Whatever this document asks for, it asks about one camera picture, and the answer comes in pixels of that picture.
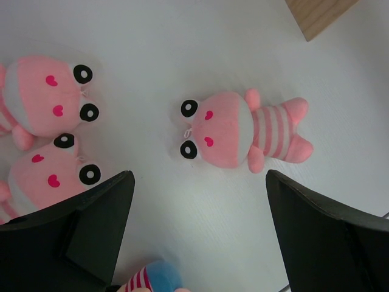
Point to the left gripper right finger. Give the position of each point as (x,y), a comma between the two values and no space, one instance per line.
(326,245)

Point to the wooden two-tier shelf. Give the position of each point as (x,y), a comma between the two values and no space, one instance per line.
(314,16)

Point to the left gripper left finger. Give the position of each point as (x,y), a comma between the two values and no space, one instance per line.
(70,246)

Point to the boy doll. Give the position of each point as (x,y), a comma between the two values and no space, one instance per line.
(157,276)

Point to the pink striped plush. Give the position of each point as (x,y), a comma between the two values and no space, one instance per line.
(42,96)
(227,129)
(46,176)

